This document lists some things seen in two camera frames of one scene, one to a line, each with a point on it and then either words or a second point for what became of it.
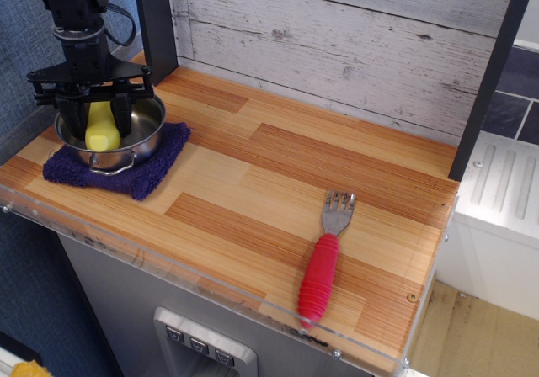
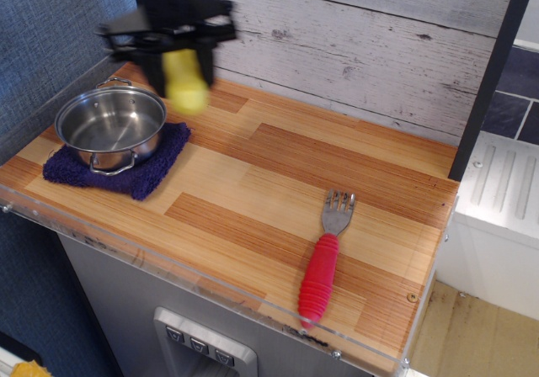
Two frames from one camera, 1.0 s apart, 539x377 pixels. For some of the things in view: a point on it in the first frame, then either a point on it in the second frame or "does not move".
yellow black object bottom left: x=30 y=369 does not move
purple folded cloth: x=141 y=181 does not move
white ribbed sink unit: x=491 y=251 does not move
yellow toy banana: x=103 y=132 -> x=186 y=88
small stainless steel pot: x=147 y=119 does not move
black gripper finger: x=76 y=114 -> x=152 y=66
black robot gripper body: x=90 y=73 -> x=167 y=18
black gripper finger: x=121 y=107 -> x=205 y=56
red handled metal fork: x=318 y=276 does not move
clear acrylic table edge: x=242 y=301 does not move
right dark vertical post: x=494 y=72 does not move
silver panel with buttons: x=190 y=348 does not move
